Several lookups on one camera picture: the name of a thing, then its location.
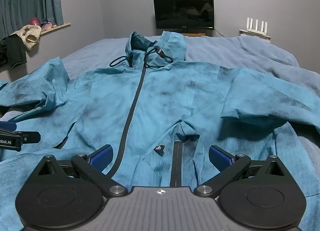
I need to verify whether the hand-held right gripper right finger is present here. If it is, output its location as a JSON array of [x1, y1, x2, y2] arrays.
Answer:
[[194, 145, 295, 198]]

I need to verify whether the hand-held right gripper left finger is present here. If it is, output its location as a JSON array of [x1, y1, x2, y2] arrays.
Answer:
[[26, 145, 128, 198]]

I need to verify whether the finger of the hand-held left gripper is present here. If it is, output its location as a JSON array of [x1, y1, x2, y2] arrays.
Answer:
[[0, 129, 41, 145], [0, 121, 17, 132]]

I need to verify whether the teal hooded zip jacket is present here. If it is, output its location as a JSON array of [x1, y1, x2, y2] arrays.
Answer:
[[0, 31, 320, 231]]

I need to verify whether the black knitted cloth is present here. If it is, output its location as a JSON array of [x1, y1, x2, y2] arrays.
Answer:
[[0, 34, 28, 70]]

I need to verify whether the beige fluffy cloth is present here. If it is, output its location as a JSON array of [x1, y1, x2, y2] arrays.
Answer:
[[16, 24, 42, 51]]

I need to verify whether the pink folded cloth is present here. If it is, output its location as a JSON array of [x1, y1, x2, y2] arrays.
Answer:
[[40, 21, 58, 31]]

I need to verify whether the blue fleece blanket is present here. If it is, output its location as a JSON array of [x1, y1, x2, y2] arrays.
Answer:
[[0, 35, 320, 231]]

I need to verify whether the wooden windowsill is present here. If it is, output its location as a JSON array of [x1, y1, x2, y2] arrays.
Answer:
[[39, 23, 71, 36]]

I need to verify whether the white router with antennas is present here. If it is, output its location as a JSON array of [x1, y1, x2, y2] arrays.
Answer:
[[246, 17, 269, 32]]

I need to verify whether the black flat screen monitor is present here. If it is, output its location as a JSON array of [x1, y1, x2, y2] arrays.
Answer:
[[153, 0, 215, 34]]

